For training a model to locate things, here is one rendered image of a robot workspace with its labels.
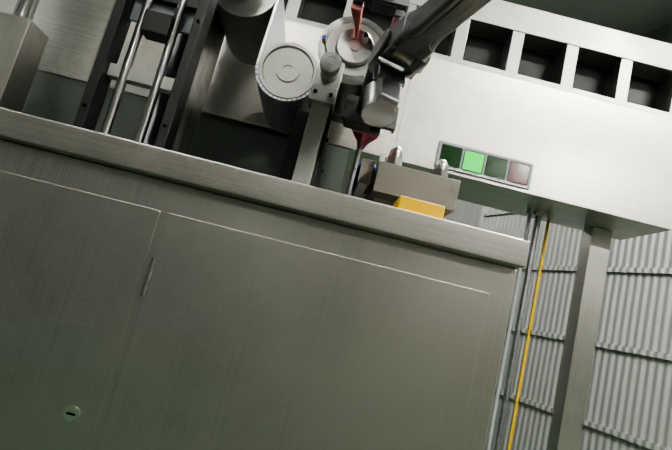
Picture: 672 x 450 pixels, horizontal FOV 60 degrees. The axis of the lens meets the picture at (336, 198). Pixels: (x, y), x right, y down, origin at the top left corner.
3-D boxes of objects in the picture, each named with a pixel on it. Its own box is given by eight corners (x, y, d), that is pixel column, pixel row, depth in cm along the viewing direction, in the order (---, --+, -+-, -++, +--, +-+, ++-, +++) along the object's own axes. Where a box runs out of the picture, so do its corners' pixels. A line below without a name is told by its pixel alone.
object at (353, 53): (329, 37, 116) (363, 22, 117) (329, 41, 118) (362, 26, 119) (346, 69, 115) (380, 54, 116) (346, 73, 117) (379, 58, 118)
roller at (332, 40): (317, 63, 117) (338, 14, 119) (314, 106, 142) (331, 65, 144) (370, 84, 117) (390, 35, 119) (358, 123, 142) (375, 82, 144)
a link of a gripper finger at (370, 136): (370, 162, 116) (381, 128, 108) (335, 153, 115) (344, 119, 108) (375, 139, 120) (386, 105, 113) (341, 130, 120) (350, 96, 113)
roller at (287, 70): (250, 89, 115) (266, 35, 118) (260, 127, 140) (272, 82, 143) (309, 104, 116) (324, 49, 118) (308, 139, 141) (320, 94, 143)
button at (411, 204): (396, 210, 86) (400, 194, 86) (389, 217, 93) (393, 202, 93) (442, 221, 86) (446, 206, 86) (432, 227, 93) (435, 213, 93)
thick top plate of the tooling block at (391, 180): (372, 190, 110) (379, 160, 111) (354, 219, 149) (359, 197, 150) (454, 211, 110) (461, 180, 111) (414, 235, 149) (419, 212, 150)
